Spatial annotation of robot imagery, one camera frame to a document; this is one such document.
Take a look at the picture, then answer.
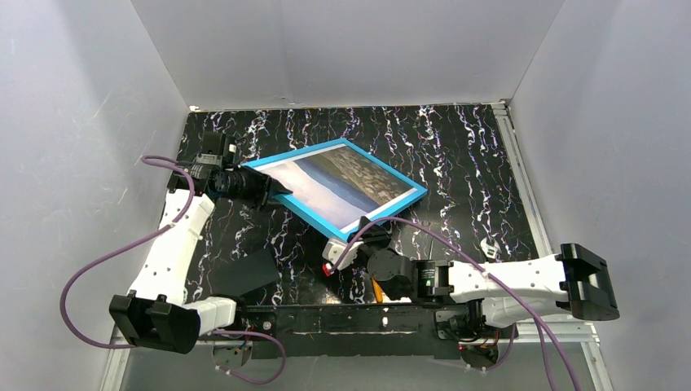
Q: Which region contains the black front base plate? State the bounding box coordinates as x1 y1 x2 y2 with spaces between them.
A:
232 303 461 359

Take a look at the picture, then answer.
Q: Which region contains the aluminium right side rail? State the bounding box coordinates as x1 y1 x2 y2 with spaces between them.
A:
490 101 552 257

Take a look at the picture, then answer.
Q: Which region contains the black right arm base motor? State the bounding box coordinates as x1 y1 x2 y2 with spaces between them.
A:
434 300 501 348

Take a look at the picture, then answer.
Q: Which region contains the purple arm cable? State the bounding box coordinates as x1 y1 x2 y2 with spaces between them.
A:
329 217 584 391
59 155 287 386

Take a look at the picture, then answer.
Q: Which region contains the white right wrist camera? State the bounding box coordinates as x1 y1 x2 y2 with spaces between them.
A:
322 238 363 276

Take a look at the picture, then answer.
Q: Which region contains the yellow handled screwdriver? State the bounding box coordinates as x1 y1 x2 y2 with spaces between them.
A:
371 278 384 304

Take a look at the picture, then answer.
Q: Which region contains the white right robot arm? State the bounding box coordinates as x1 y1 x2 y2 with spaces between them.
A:
323 217 620 330

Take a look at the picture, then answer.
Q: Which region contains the grey adjustable wrench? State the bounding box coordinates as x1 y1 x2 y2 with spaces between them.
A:
480 236 501 260

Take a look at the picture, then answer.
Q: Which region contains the aluminium front rail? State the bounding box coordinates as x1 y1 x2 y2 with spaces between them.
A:
101 306 613 390

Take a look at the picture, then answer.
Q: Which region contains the aluminium rail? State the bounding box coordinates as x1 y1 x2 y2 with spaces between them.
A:
490 101 552 257
101 306 613 390

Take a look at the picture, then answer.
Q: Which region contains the black square pad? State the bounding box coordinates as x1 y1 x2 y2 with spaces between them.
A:
209 248 279 297

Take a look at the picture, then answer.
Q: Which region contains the blue picture frame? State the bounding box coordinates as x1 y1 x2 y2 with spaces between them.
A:
243 138 428 241

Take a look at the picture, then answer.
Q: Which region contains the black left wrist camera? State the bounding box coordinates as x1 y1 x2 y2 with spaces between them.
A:
174 131 238 198

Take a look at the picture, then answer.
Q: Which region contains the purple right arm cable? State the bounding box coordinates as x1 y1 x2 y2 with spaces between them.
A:
329 217 584 391

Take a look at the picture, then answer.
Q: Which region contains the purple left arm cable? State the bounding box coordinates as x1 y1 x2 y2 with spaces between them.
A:
59 155 287 386

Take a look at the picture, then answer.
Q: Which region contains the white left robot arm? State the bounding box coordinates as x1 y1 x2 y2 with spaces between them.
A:
109 163 283 354

